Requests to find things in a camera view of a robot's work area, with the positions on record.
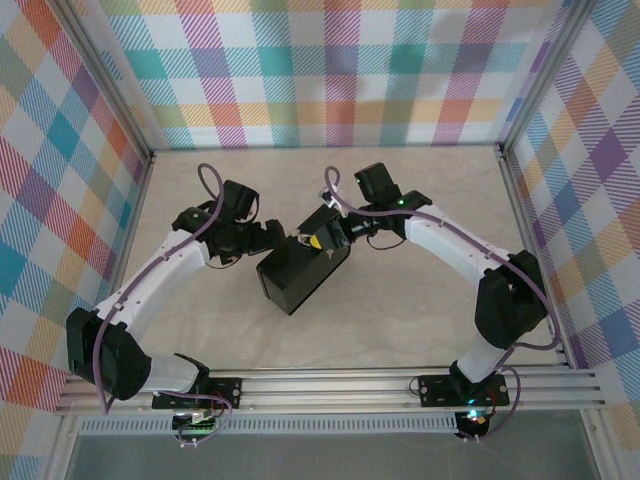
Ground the aluminium frame post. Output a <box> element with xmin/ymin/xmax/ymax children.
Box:
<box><xmin>58</xmin><ymin>0</ymin><xmax>157</xmax><ymax>160</ymax></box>
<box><xmin>498</xmin><ymin>0</ymin><xmax>601</xmax><ymax>154</ymax></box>

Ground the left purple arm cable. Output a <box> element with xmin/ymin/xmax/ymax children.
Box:
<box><xmin>93</xmin><ymin>162</ymin><xmax>235</xmax><ymax>448</ymax></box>

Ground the right orange-lit controller board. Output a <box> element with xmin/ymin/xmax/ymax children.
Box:
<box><xmin>457</xmin><ymin>408</ymin><xmax>490</xmax><ymax>437</ymax></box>

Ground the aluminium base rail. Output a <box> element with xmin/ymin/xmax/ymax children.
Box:
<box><xmin>53</xmin><ymin>366</ymin><xmax>607</xmax><ymax>416</ymax></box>

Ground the grey slotted cable duct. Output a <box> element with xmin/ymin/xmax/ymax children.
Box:
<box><xmin>77</xmin><ymin>416</ymin><xmax>460</xmax><ymax>436</ymax></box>

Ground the aluminium side rail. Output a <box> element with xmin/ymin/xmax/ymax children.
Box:
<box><xmin>497</xmin><ymin>143</ymin><xmax>574</xmax><ymax>369</ymax></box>
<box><xmin>85</xmin><ymin>149</ymin><xmax>157</xmax><ymax>376</ymax></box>

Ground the left green-lit controller board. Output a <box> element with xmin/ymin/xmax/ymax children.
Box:
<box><xmin>172</xmin><ymin>409</ymin><xmax>221</xmax><ymax>434</ymax></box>

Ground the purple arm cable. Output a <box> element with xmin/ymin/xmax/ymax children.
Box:
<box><xmin>323</xmin><ymin>165</ymin><xmax>560</xmax><ymax>444</ymax></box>
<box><xmin>93</xmin><ymin>162</ymin><xmax>235</xmax><ymax>448</ymax></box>

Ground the aluminium frame leg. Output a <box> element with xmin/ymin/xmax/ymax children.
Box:
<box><xmin>582</xmin><ymin>409</ymin><xmax>619</xmax><ymax>480</ymax></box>
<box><xmin>43</xmin><ymin>414</ymin><xmax>84</xmax><ymax>480</ymax></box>

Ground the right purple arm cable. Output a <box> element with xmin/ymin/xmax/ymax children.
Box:
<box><xmin>323</xmin><ymin>165</ymin><xmax>560</xmax><ymax>444</ymax></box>

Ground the black starry night print box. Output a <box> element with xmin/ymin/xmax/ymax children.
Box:
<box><xmin>255</xmin><ymin>204</ymin><xmax>351</xmax><ymax>317</ymax></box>

